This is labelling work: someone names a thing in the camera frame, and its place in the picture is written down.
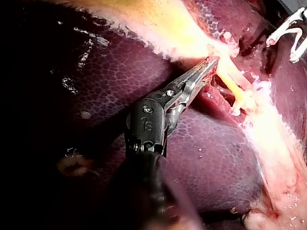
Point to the right arm instrument jaw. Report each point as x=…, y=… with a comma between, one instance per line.
x=284, y=28
x=299, y=49

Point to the left arm instrument jaw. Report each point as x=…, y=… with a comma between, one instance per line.
x=199, y=82
x=192, y=73

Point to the left arm instrument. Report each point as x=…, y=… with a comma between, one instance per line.
x=149, y=122

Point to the white clip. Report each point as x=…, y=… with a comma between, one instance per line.
x=294, y=33

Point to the gallbladder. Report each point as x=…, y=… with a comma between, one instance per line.
x=168, y=21

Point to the dark left arm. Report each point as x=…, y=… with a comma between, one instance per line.
x=144, y=191

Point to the thin tube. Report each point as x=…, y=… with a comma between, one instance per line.
x=236, y=72
x=230, y=85

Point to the dark red liver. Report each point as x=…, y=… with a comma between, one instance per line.
x=211, y=153

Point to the pale fatty tissue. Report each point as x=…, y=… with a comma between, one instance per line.
x=271, y=134

